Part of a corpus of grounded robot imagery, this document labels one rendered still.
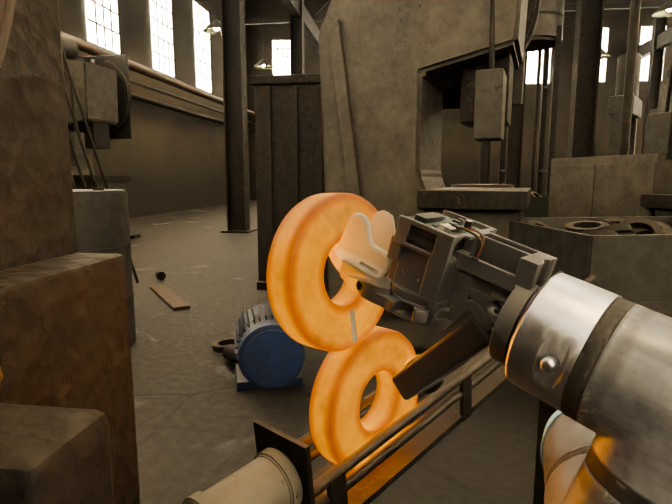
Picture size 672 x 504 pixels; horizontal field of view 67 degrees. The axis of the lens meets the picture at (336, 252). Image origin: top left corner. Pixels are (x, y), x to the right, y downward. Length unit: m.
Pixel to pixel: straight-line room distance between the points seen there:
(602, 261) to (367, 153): 1.29
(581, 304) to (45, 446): 0.34
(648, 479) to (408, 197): 2.41
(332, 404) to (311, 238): 0.17
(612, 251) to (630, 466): 1.79
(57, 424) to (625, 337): 0.36
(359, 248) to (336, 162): 2.37
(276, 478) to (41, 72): 0.44
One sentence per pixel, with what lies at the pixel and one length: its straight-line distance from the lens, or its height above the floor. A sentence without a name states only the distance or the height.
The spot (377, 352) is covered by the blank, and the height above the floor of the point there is 0.77.
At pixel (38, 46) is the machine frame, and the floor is 1.08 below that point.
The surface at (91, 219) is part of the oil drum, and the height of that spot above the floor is 0.74.
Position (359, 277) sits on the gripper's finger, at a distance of 0.44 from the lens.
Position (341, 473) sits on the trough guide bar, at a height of 0.67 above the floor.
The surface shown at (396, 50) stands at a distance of 2.79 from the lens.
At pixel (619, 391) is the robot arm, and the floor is 0.83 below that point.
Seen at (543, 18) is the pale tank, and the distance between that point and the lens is 8.92.
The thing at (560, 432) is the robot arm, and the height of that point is 0.73.
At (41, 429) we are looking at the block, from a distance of 0.38.
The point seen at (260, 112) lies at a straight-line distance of 4.35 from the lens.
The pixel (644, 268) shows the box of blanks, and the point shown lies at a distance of 2.22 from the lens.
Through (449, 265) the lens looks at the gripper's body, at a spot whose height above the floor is 0.89.
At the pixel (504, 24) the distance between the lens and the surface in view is 2.72.
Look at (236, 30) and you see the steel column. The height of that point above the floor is 3.33.
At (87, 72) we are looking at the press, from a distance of 8.09.
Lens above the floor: 0.95
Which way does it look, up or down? 8 degrees down
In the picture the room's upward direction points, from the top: straight up
